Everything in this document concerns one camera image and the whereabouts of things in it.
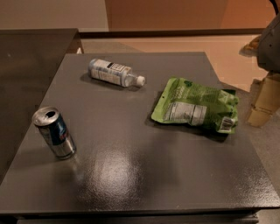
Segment clear blue plastic bottle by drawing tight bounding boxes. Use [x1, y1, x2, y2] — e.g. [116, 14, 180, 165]
[88, 59, 145, 88]

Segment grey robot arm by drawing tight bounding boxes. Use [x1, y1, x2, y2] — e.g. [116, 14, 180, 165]
[257, 13, 280, 73]

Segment green snack pouch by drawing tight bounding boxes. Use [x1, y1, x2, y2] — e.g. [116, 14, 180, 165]
[151, 77, 239, 134]

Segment blue silver energy drink can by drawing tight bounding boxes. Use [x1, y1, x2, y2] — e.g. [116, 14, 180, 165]
[32, 107, 76, 160]

